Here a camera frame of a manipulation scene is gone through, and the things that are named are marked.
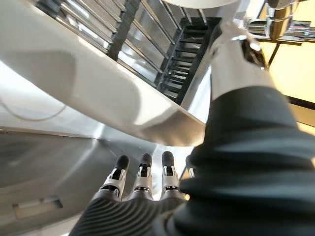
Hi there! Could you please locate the beige round plate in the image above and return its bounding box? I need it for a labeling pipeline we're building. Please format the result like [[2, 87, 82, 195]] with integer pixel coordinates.
[[0, 0, 209, 148]]

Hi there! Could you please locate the black steel dish rack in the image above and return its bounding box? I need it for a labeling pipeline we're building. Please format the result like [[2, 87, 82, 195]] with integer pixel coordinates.
[[34, 0, 223, 106]]

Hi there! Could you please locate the stainless steel sink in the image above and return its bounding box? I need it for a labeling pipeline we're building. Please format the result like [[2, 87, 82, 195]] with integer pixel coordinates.
[[0, 65, 214, 236]]

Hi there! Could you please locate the chrome pull-out faucet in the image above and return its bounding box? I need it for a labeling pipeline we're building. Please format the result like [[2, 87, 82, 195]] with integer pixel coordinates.
[[246, 0, 315, 42]]

